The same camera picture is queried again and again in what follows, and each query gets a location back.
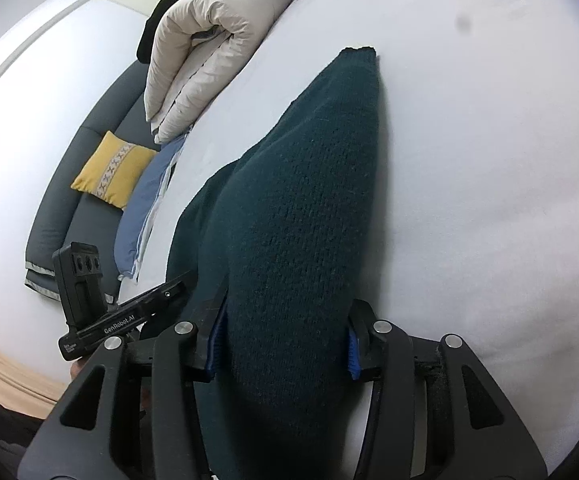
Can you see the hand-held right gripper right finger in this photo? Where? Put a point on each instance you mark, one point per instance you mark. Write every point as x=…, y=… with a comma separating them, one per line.
x=353, y=355

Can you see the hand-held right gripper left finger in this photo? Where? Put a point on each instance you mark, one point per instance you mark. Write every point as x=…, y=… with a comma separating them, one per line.
x=217, y=342

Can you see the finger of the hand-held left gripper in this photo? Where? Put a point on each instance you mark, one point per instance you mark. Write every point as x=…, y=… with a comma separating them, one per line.
x=169, y=292

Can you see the dark green knitted sweater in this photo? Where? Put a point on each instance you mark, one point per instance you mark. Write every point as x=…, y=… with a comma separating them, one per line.
x=294, y=210

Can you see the grey throw with pale edge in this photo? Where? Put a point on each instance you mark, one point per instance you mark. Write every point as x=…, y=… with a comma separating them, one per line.
x=41, y=280

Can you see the blue pillow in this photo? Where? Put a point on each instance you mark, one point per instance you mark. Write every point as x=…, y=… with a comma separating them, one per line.
x=139, y=210

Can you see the grey sofa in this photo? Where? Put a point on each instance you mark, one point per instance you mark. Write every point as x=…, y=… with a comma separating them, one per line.
x=69, y=200

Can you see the yellow patterned cushion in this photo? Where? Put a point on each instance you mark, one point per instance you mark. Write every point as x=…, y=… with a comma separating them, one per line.
x=109, y=170

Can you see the white bed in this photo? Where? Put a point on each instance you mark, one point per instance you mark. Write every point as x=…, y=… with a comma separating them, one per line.
x=469, y=160

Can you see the folded beige duvet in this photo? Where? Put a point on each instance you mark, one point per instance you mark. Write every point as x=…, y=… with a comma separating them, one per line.
x=194, y=35

